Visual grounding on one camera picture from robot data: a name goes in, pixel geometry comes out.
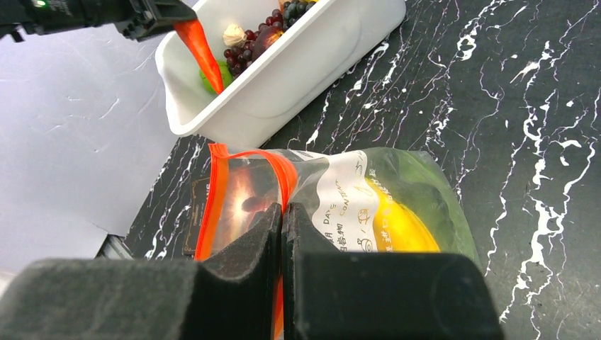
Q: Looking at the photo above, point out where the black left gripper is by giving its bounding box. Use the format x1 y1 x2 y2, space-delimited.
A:
1 0 197 43

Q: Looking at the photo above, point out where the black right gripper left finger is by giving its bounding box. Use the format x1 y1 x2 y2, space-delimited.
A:
1 203 281 339

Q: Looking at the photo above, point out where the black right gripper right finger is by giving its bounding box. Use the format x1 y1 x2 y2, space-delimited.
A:
281 203 505 339

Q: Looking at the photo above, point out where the red carrot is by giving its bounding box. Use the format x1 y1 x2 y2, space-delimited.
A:
174 19 225 94

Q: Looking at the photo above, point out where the yellow banana bunch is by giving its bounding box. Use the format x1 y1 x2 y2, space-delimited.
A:
366 178 441 253

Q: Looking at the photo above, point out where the clear zip top bag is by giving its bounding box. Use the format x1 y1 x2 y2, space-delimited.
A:
193 142 482 340

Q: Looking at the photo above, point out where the white garlic bulb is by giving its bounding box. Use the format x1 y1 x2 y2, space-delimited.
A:
222 24 247 47

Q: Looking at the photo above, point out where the small green round fruit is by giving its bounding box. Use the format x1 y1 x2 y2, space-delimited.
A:
198 59 235 96

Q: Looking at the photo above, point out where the red grape bunch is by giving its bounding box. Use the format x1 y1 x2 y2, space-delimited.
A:
223 28 259 78

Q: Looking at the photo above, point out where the dark plum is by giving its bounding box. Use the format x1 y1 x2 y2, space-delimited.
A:
252 26 283 61

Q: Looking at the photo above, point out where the dark grape bunch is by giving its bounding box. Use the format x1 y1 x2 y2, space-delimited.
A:
264 0 318 31

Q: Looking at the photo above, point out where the white plastic bin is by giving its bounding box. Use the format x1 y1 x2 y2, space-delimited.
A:
155 0 406 148

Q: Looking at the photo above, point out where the aluminium rail frame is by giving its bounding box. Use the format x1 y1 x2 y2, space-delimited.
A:
95 234 133 260

